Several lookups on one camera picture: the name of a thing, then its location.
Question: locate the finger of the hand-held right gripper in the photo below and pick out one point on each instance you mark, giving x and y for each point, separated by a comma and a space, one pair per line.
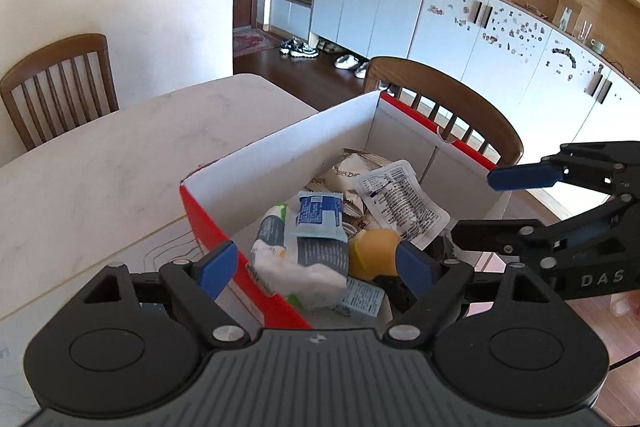
525, 176
500, 234

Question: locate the light blue small carton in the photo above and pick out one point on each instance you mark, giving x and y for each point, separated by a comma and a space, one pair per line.
362, 299

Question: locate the dark white sneaker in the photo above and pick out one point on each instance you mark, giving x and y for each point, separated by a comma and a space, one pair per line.
307, 50
289, 48

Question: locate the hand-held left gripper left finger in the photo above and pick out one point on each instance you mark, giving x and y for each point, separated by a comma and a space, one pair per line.
217, 269

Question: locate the brown wooden chair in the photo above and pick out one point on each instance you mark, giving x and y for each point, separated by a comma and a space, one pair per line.
60, 52
450, 82

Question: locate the clear printed packet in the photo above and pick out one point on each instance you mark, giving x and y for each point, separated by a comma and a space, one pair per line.
400, 202

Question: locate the blue wood wall cabinet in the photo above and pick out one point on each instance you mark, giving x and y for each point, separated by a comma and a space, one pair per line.
450, 22

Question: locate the gold snack bag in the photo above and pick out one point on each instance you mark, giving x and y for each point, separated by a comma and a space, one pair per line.
340, 174

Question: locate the red cardboard shoe box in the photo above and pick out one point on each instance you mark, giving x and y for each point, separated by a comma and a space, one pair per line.
300, 147

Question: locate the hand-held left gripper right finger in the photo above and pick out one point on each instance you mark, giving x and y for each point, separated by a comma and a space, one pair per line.
415, 269

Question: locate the white slipper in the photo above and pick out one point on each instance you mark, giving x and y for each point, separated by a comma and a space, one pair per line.
345, 62
362, 69

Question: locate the white marble desktop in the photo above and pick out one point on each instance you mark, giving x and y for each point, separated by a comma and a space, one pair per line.
125, 157

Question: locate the yellow plush toy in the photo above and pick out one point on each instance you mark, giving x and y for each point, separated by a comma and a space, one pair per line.
375, 252

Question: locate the red patterned doormat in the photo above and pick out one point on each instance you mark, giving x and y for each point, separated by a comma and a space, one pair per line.
255, 42

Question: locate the grey white snack bag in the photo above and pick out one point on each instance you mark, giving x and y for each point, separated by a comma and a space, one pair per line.
300, 277

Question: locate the blue white packet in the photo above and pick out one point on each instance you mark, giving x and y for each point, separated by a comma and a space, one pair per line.
315, 217

